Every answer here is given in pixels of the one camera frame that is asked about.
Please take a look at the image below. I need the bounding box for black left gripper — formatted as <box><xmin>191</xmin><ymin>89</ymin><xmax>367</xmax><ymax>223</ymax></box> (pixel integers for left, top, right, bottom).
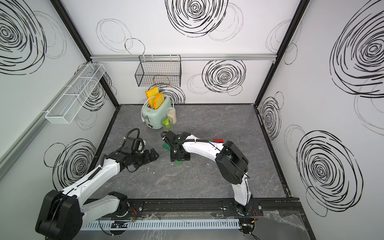
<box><xmin>131</xmin><ymin>147</ymin><xmax>160</xmax><ymax>167</ymax></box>

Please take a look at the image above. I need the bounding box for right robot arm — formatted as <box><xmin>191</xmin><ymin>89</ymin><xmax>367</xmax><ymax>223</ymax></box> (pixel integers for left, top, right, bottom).
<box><xmin>161</xmin><ymin>131</ymin><xmax>252</xmax><ymax>216</ymax></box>

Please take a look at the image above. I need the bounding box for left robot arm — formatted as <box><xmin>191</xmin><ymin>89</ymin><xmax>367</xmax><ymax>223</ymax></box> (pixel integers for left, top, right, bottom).
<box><xmin>35</xmin><ymin>128</ymin><xmax>159</xmax><ymax>240</ymax></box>

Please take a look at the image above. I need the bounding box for dark green long lego brick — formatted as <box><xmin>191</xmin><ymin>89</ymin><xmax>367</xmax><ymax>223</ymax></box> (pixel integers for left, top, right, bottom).
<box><xmin>163</xmin><ymin>143</ymin><xmax>171</xmax><ymax>150</ymax></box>

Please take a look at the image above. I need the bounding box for clear glass with green packet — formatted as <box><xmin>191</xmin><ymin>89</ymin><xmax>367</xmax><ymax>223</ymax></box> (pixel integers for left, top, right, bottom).
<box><xmin>161</xmin><ymin>117</ymin><xmax>173</xmax><ymax>131</ymax></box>

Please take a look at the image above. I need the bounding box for jar of beige grains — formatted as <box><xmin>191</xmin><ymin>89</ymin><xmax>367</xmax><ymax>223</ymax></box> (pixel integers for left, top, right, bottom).
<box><xmin>166</xmin><ymin>107</ymin><xmax>177</xmax><ymax>124</ymax></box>

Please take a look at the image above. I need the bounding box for mint green toaster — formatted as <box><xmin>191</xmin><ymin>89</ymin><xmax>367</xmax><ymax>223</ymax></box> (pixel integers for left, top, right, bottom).
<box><xmin>141</xmin><ymin>96</ymin><xmax>173</xmax><ymax>130</ymax></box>

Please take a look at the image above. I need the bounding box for orange toast slice front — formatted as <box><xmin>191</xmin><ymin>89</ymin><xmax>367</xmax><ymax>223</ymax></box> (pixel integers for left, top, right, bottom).
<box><xmin>154</xmin><ymin>93</ymin><xmax>165</xmax><ymax>110</ymax></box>

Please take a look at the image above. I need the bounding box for yellow toast slice back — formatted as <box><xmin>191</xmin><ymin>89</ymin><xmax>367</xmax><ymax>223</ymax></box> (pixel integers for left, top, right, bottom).
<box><xmin>145</xmin><ymin>86</ymin><xmax>159</xmax><ymax>108</ymax></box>

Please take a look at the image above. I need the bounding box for black wire basket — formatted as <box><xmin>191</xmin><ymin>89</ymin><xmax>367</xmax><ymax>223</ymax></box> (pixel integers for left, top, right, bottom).
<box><xmin>135</xmin><ymin>55</ymin><xmax>182</xmax><ymax>87</ymax></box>

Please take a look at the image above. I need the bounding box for white slotted cable duct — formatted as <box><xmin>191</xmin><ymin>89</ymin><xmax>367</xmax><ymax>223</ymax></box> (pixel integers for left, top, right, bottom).
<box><xmin>82</xmin><ymin>219</ymin><xmax>241</xmax><ymax>231</ymax></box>

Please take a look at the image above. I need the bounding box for white mesh wall shelf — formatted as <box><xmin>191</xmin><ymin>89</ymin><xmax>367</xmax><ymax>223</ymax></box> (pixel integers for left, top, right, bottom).
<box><xmin>45</xmin><ymin>63</ymin><xmax>106</xmax><ymax>125</ymax></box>

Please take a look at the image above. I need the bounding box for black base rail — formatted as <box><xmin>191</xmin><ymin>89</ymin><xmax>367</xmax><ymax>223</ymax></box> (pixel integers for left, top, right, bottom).
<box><xmin>126</xmin><ymin>198</ymin><xmax>302</xmax><ymax>218</ymax></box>

